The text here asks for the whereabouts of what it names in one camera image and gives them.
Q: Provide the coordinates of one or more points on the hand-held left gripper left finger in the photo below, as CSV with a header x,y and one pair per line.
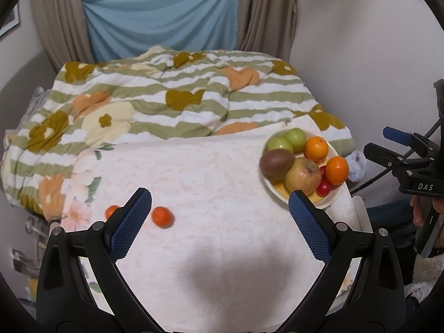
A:
x,y
130,225

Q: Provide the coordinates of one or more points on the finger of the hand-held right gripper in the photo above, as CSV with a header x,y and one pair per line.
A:
x,y
380,154
397,134

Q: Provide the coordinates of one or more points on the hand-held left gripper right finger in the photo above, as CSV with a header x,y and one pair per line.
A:
x,y
308,225

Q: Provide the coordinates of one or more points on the small orange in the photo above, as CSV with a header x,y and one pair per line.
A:
x,y
162,217
111,211

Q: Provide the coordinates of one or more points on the cream yellow plate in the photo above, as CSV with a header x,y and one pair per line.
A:
x,y
333,198

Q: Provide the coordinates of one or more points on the red cherry tomato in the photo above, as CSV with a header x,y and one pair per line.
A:
x,y
324,188
323,172

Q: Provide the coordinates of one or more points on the large orange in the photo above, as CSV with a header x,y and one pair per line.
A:
x,y
337,170

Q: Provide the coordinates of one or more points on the large reddish yellow apple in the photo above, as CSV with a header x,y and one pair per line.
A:
x,y
302,177

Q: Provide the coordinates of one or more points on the brown kiwi with sticker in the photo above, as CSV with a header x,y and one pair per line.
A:
x,y
275,163

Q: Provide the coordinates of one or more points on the large green apple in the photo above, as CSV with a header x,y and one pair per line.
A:
x,y
279,144

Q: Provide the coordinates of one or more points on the person's right hand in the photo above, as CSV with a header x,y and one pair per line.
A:
x,y
417,211

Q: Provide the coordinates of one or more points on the white plastic bag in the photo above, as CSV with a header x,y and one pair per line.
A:
x,y
357,165

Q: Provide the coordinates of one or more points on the dark blue trousers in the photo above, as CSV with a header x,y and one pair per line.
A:
x,y
388,222

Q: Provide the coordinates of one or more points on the medium orange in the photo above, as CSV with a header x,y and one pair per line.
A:
x,y
316,148

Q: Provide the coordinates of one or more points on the small green apple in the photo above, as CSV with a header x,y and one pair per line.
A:
x,y
297,136

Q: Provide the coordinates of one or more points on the white fluffy garment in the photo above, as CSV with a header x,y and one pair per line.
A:
x,y
428,277

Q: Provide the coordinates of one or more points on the green striped floral blanket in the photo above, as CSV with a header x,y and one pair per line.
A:
x,y
156,100

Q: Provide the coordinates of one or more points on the grey patterned pillow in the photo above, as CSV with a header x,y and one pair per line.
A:
x,y
36,104

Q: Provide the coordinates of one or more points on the beige curtain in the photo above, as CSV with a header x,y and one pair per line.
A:
x,y
267,14
59,17

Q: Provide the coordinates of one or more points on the grey padded headboard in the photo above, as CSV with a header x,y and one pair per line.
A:
x,y
24,79

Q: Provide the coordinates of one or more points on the blue hanging cloth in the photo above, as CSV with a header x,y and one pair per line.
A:
x,y
163,17

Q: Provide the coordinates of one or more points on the framed landscape picture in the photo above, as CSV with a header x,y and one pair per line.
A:
x,y
8,24

